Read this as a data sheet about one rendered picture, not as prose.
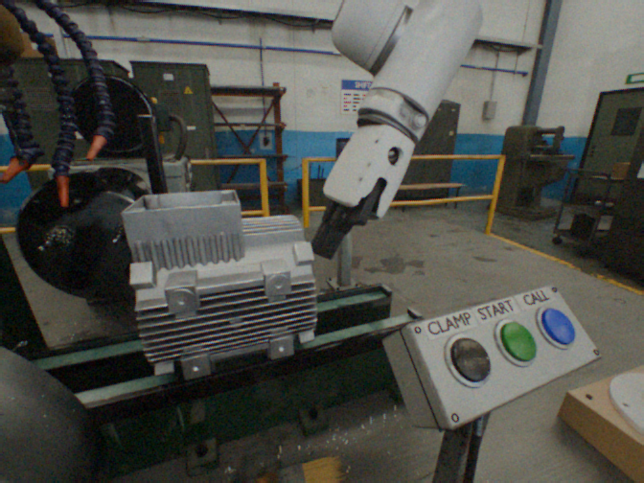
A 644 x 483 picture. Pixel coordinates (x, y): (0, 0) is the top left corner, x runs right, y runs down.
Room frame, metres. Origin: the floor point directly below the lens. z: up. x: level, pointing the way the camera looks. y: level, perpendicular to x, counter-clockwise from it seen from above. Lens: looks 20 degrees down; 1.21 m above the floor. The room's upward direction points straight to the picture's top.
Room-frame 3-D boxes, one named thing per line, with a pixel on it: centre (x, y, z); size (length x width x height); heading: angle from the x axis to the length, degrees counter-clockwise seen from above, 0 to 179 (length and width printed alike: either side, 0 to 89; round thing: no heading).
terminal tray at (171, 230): (0.34, 0.17, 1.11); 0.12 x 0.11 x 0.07; 109
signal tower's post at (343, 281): (0.75, -0.06, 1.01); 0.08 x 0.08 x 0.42; 21
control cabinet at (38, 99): (3.12, 2.56, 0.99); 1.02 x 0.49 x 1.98; 106
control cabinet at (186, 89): (3.40, 1.60, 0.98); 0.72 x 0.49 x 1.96; 106
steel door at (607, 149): (5.16, -5.37, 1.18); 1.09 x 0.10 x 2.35; 16
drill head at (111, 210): (0.59, 0.45, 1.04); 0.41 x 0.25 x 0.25; 21
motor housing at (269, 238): (0.36, 0.13, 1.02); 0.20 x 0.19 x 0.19; 109
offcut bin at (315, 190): (5.23, 0.17, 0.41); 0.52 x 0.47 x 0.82; 106
